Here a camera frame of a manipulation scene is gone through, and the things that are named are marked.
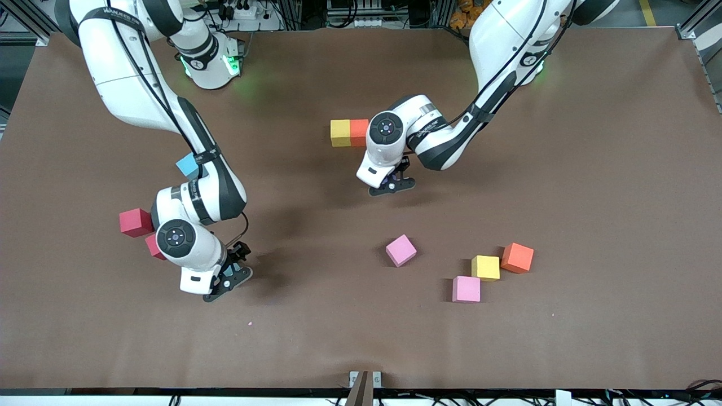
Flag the orange foam cube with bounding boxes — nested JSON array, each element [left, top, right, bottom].
[[350, 118, 370, 148], [501, 242, 535, 275]]

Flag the yellow foam cube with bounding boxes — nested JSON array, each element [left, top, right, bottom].
[[330, 119, 352, 148], [471, 255, 501, 282]]

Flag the pink foam cube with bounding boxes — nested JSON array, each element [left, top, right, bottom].
[[452, 275, 482, 304], [385, 234, 418, 268]]

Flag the red foam cube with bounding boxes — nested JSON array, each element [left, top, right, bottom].
[[118, 208, 154, 238], [144, 234, 166, 261]]

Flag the brown table cover sheet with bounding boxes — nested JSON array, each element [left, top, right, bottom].
[[0, 28, 722, 391]]

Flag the white equipment box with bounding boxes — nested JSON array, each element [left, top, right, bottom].
[[324, 0, 395, 29]]

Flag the bag of orange items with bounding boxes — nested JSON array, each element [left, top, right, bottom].
[[450, 0, 480, 29]]

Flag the white power strip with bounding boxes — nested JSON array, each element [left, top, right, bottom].
[[217, 0, 283, 32]]

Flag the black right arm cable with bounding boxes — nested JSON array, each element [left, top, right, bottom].
[[226, 211, 249, 249]]

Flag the aluminium frame post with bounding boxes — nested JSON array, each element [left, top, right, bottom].
[[427, 0, 452, 28], [282, 0, 305, 30]]

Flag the metal mount bracket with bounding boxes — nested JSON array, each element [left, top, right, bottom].
[[349, 370, 382, 406]]

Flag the aluminium frame corner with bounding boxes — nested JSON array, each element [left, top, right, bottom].
[[0, 0, 68, 47], [674, 0, 722, 113]]

